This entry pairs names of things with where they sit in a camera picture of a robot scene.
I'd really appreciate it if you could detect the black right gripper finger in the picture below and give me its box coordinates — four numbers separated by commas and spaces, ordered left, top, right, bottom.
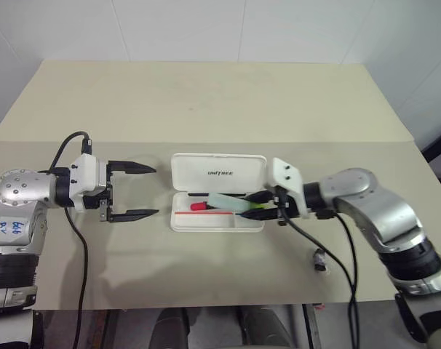
241, 207, 280, 222
245, 190, 278, 204

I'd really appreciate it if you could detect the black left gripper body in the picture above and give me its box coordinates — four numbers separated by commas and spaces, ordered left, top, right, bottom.
83, 161, 116, 222

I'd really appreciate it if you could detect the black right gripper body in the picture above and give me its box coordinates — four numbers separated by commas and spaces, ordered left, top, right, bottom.
272, 185, 301, 226

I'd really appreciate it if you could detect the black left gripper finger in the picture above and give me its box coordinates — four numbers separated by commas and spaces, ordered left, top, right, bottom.
108, 159, 157, 175
109, 208, 160, 224

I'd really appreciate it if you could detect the green marker translucent cap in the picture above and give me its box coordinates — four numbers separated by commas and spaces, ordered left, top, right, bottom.
205, 191, 271, 215

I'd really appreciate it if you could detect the white plastic pencil case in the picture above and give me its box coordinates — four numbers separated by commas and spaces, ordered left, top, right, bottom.
169, 152, 269, 233

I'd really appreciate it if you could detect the small black connector plug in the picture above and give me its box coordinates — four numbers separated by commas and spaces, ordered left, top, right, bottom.
312, 247, 330, 275

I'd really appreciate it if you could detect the white sticker blue writing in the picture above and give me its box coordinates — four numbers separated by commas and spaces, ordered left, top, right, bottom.
0, 215, 29, 245

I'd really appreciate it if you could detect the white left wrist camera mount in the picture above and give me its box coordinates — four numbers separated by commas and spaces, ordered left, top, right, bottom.
70, 153, 109, 212

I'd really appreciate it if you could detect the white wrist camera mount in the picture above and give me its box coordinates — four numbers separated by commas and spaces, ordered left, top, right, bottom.
267, 156, 309, 220
70, 153, 109, 212

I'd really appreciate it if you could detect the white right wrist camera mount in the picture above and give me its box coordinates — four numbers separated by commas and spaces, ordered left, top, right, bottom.
267, 156, 309, 220

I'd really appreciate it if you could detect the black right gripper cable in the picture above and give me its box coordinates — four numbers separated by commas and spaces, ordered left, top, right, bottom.
278, 204, 359, 349

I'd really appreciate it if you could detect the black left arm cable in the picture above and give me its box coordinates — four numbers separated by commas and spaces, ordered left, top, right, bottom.
47, 131, 95, 349

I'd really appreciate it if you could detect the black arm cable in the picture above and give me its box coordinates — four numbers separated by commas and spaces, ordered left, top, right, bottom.
316, 209, 360, 349
47, 131, 95, 349

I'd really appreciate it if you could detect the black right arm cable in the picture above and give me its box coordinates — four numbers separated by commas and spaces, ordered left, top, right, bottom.
316, 209, 360, 349

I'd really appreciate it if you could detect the black metal frame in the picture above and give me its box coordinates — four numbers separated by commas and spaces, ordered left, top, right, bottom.
419, 124, 441, 205

